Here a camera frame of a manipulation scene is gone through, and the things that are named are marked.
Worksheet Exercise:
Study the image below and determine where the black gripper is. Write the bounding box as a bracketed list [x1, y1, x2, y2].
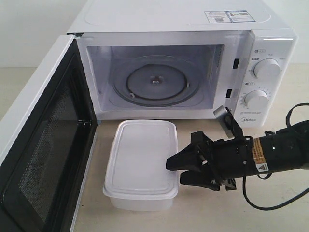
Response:
[166, 131, 253, 191]

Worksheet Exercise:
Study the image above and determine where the white plastic lidded container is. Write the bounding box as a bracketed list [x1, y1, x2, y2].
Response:
[103, 120, 179, 211]

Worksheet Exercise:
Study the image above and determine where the white microwave door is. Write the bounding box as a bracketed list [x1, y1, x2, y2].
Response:
[0, 35, 97, 232]

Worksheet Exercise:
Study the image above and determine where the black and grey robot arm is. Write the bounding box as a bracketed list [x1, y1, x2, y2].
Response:
[166, 121, 309, 191]

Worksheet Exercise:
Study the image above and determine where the white microwave oven body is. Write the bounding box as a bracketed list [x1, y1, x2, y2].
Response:
[67, 0, 297, 128]

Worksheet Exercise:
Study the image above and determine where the lower white control knob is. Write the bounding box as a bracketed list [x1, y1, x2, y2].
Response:
[244, 90, 269, 109]

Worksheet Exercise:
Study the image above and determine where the white control knob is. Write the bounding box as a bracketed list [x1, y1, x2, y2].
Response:
[244, 90, 269, 109]
[253, 58, 281, 80]

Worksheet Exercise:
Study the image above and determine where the upper white control knob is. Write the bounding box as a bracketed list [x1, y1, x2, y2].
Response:
[253, 58, 281, 80]

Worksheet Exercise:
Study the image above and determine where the white label sticker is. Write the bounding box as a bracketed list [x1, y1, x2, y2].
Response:
[205, 11, 231, 23]

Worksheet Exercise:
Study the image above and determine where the blue label sticker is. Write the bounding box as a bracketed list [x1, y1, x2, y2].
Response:
[225, 10, 255, 23]

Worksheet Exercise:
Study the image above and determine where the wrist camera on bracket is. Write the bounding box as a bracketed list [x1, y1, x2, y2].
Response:
[213, 105, 244, 138]

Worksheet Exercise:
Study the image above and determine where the black cable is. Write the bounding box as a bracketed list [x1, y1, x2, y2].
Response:
[242, 102, 309, 210]

